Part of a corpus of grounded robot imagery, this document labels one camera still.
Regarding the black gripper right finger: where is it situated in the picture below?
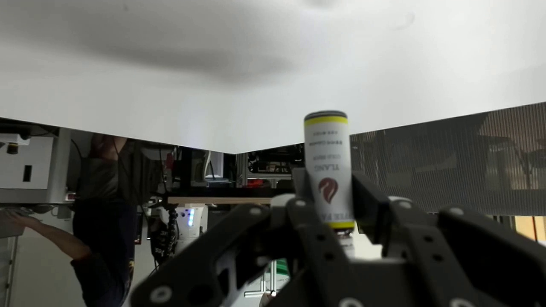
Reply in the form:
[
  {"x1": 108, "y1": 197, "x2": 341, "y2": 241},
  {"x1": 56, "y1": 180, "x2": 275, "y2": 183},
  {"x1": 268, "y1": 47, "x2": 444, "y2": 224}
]
[{"x1": 350, "y1": 173, "x2": 546, "y2": 307}]

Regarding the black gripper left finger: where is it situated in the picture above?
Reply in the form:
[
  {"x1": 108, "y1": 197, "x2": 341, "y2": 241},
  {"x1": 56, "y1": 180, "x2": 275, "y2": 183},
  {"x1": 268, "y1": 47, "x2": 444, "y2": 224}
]
[{"x1": 128, "y1": 197, "x2": 367, "y2": 307}]

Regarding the small white labelled bottle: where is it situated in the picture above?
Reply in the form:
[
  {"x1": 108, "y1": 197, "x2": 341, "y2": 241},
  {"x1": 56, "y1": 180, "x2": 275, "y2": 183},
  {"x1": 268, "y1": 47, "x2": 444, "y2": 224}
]
[{"x1": 302, "y1": 110, "x2": 357, "y2": 234}]

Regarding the long wooden table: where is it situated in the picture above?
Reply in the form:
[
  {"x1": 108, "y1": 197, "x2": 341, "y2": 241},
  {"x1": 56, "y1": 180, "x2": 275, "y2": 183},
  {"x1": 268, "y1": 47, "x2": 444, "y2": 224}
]
[{"x1": 166, "y1": 195, "x2": 277, "y2": 209}]

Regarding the person in black shirt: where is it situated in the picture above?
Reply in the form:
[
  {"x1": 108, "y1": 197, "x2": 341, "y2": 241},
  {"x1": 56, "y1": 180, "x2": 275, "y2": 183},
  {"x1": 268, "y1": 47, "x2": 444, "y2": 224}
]
[{"x1": 0, "y1": 135, "x2": 167, "y2": 307}]

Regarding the white drawer cabinet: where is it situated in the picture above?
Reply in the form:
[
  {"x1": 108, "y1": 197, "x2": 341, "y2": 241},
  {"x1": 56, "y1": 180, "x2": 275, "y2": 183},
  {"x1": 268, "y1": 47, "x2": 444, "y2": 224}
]
[{"x1": 0, "y1": 132, "x2": 75, "y2": 209}]

